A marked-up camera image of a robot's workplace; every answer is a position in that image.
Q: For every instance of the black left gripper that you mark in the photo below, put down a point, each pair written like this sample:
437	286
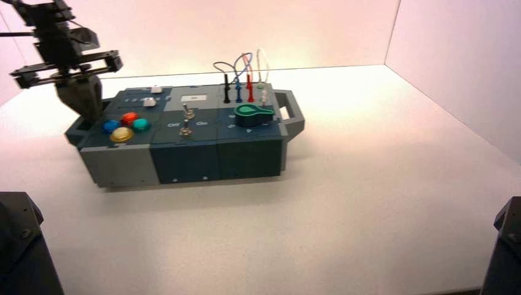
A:
57	57

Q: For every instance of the blue push button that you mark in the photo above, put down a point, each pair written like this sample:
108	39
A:
110	125

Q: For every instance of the red push button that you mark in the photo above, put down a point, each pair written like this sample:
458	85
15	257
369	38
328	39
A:
130	118

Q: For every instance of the yellow push button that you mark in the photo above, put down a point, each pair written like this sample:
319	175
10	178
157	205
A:
121	134

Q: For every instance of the teal push button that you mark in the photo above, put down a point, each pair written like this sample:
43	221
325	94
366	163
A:
141	124

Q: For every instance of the white slider knob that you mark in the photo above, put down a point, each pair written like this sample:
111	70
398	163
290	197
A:
149	102
156	89

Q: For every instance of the white paper label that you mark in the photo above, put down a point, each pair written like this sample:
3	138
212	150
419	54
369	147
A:
193	98

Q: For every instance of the blue grey control box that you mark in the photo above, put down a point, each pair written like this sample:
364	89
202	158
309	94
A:
187	158

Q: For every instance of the green black rotary knob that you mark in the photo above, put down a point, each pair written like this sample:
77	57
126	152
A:
252	114

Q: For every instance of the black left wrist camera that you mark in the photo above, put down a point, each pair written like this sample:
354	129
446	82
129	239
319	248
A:
87	38

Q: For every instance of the metal toggle switch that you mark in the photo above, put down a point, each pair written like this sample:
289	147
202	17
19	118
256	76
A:
187	112
185	129

